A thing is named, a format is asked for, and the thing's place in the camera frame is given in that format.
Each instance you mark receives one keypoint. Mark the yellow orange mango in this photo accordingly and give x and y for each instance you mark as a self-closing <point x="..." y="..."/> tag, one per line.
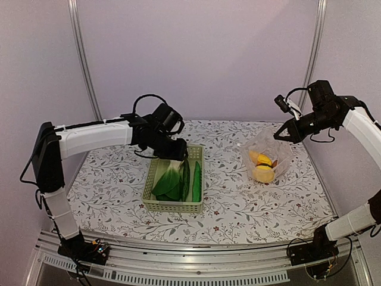
<point x="253" y="155"/>

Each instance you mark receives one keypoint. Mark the green white bok choy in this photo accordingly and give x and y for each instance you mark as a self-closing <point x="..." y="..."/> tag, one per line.
<point x="168" y="186"/>

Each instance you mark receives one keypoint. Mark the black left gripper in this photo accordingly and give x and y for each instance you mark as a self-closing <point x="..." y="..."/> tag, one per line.
<point x="179" y="153"/>

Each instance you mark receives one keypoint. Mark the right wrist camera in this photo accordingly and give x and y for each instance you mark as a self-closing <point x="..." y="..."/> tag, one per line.
<point x="288" y="106"/>

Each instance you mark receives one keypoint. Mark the bright green cucumber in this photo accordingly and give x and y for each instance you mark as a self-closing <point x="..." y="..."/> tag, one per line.
<point x="196" y="189"/>

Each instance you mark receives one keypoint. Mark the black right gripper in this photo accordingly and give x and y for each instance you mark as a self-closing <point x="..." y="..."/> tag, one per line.
<point x="290" y="124"/>

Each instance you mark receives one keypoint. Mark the yellow lemon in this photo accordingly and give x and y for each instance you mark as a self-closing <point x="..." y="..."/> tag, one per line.
<point x="263" y="159"/>
<point x="264" y="174"/>

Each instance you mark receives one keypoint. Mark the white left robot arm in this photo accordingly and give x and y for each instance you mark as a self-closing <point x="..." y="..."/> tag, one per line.
<point x="56" y="143"/>

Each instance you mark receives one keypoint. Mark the aluminium front rail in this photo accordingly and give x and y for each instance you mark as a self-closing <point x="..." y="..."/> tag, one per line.
<point x="144" y="262"/>

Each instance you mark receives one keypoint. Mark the aluminium corner post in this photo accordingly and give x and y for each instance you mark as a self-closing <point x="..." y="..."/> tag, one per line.
<point x="316" y="40"/>
<point x="80" y="46"/>

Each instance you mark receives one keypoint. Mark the clear zip top bag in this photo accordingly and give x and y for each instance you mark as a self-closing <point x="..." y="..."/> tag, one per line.
<point x="264" y="143"/>

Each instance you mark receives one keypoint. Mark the right aluminium corner post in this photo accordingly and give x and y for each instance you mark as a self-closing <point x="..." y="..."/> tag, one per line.
<point x="316" y="40"/>

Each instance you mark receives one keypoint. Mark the brown potato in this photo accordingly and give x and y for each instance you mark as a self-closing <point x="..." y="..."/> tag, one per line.
<point x="275" y="163"/>

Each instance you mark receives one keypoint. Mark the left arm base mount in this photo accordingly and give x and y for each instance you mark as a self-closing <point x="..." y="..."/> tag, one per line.
<point x="80" y="250"/>

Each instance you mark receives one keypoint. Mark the pale green perforated basket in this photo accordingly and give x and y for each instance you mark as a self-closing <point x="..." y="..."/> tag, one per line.
<point x="156" y="169"/>

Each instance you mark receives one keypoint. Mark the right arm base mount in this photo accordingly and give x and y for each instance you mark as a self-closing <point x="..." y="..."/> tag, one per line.
<point x="301" y="252"/>

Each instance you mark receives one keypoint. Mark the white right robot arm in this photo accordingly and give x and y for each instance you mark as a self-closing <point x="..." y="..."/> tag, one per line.
<point x="354" y="116"/>

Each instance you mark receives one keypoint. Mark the left aluminium corner post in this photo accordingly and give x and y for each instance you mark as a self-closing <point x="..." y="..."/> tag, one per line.
<point x="80" y="46"/>

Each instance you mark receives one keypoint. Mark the dark green cucumber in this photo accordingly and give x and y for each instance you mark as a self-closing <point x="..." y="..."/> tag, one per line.
<point x="185" y="180"/>

